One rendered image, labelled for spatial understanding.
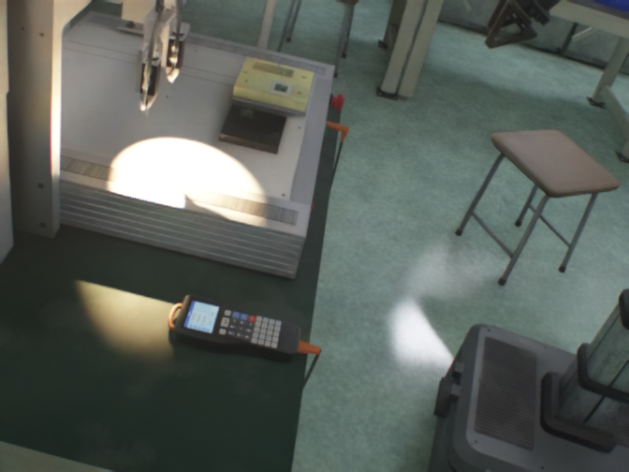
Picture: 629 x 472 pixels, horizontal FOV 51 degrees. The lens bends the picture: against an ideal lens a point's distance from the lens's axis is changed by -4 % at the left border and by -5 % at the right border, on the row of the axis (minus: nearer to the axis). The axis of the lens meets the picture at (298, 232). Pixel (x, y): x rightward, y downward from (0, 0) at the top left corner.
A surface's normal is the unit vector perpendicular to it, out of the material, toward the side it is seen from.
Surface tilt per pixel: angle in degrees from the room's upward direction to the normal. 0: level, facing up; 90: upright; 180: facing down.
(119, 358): 0
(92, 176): 0
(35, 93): 90
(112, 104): 0
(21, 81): 90
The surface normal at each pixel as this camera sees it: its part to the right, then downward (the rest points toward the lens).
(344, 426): 0.21, -0.77
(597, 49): -0.11, 0.61
